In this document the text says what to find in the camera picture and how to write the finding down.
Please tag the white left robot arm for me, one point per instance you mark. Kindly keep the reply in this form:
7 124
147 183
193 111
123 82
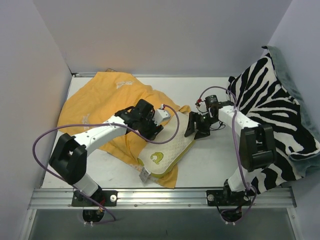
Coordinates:
69 157

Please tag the zebra striped blanket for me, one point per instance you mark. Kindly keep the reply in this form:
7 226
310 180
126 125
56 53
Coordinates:
264 99

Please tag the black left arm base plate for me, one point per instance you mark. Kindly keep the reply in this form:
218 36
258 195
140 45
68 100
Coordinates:
107 198

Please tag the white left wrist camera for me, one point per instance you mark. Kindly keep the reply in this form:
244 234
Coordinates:
161 115

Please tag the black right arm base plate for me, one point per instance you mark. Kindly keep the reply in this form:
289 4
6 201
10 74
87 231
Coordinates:
220 198

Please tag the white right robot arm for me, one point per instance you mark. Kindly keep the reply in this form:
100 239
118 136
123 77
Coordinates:
254 142

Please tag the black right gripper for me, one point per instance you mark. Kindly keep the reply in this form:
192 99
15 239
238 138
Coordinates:
198 122

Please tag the cream quilted pillow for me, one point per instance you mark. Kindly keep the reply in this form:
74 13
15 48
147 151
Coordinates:
160 161

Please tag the aluminium front rail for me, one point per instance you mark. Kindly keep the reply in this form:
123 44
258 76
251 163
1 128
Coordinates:
154 198

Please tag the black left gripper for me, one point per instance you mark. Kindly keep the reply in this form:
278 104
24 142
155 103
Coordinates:
152 128

